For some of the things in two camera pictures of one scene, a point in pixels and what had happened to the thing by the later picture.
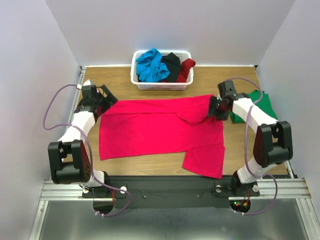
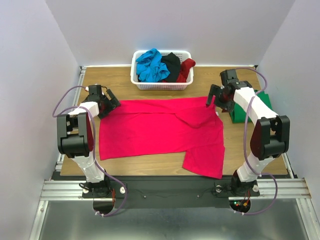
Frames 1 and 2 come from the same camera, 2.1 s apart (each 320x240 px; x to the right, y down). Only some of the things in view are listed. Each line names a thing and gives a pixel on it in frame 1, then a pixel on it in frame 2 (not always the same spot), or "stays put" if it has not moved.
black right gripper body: x=215 y=107 -> x=214 y=93
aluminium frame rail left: x=73 y=100 stays put
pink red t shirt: x=165 y=125 stays put
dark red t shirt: x=186 y=65 stays put
